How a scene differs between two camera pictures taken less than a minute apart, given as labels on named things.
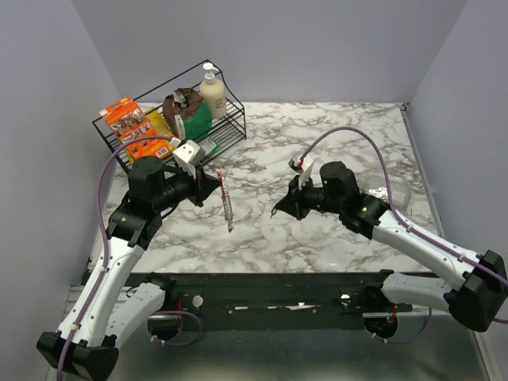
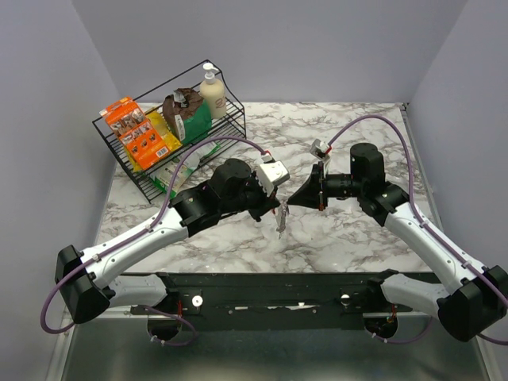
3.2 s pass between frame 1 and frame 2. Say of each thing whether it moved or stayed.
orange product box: stayed
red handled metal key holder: moved
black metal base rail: stayed
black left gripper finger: moved
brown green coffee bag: stayed
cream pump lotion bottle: stayed
